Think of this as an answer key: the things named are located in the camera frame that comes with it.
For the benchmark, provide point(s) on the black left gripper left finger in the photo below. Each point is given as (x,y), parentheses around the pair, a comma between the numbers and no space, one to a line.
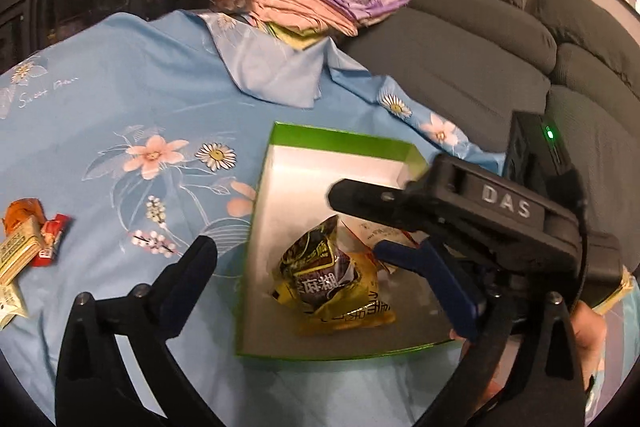
(93,386)

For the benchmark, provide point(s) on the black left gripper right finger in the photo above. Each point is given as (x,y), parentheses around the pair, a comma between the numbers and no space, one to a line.
(521,368)

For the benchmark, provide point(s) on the cream red snack packet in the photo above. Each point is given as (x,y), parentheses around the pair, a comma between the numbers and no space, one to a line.
(358,236)

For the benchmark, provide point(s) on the pale green snack packet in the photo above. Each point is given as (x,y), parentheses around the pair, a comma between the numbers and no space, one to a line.
(21,246)

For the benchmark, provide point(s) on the orange snack packet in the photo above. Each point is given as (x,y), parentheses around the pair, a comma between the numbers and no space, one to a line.
(19,211)

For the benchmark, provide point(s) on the green white cardboard box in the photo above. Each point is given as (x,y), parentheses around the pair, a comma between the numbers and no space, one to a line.
(300,166)

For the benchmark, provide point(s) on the white blue snack packet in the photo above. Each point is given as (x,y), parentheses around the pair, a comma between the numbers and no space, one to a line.
(11,304)

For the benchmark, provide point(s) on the person's hand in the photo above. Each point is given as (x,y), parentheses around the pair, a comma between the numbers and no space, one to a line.
(590,331)

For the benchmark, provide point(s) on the grey fabric sofa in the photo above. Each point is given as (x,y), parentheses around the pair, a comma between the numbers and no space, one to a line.
(478,61)

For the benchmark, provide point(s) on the yellow dark snack packet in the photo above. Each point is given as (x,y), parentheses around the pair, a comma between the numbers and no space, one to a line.
(330,291)

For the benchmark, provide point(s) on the light blue floral tablecloth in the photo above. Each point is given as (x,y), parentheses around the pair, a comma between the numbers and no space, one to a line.
(148,134)

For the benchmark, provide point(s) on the folded yellow green cloth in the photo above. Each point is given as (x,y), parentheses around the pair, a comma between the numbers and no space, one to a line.
(296,40)

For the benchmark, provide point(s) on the folded pink cloth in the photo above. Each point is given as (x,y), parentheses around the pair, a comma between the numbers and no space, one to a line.
(304,15)

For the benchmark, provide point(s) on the black camera box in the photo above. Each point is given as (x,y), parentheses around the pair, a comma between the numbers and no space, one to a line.
(537,158)

